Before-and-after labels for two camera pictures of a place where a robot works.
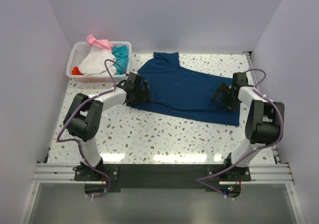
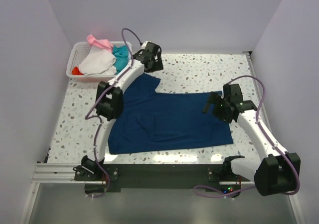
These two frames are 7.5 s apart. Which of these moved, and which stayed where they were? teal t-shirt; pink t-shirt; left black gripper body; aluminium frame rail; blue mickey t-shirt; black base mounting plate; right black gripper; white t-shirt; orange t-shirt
Moved: blue mickey t-shirt; left black gripper body; right black gripper
Stayed: orange t-shirt; teal t-shirt; black base mounting plate; pink t-shirt; aluminium frame rail; white t-shirt
